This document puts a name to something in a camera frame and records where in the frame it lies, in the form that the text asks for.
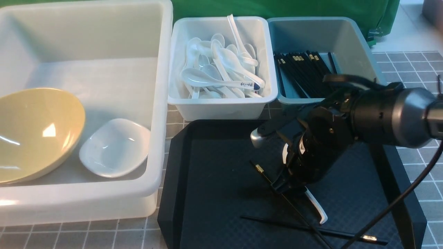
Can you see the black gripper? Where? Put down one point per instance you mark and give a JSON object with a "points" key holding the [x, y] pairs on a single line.
{"points": [[317, 134]]}

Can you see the black chopstick crossing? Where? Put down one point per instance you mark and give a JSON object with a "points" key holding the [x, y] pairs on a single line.
{"points": [[311, 227]]}

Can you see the white soup spoon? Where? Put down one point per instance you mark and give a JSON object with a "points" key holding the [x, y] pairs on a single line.
{"points": [[309, 195]]}

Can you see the small white square dish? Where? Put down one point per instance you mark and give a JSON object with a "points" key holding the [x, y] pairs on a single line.
{"points": [[116, 149]]}

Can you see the yellow noodle bowl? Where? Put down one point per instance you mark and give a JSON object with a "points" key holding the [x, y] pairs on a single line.
{"points": [[39, 129]]}

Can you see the black chopstick gold band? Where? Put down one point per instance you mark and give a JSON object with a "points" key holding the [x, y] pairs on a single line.
{"points": [[337, 234]]}

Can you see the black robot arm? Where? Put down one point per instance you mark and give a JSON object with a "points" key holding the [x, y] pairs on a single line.
{"points": [[394, 115]]}

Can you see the black serving tray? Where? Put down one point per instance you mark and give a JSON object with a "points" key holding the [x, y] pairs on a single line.
{"points": [[209, 183]]}

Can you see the small white plastic bin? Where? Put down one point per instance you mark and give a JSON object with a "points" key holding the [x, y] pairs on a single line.
{"points": [[253, 30]]}

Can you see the upright white spoon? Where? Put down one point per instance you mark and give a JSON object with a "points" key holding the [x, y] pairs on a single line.
{"points": [[246, 52]]}

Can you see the teal plastic bin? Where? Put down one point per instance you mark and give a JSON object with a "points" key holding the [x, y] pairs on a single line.
{"points": [[301, 46]]}

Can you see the black chopstick in bin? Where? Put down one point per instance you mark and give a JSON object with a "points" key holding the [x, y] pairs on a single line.
{"points": [[332, 63]]}

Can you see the white spoon in bin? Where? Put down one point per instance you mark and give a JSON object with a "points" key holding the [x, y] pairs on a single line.
{"points": [[231, 61]]}

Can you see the white spoon with blue print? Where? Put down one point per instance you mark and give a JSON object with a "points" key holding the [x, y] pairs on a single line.
{"points": [[197, 78]]}

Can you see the green cloth backdrop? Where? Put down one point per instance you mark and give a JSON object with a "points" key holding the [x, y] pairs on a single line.
{"points": [[375, 18]]}

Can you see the large white plastic tub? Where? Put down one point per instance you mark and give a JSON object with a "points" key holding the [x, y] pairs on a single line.
{"points": [[114, 56]]}

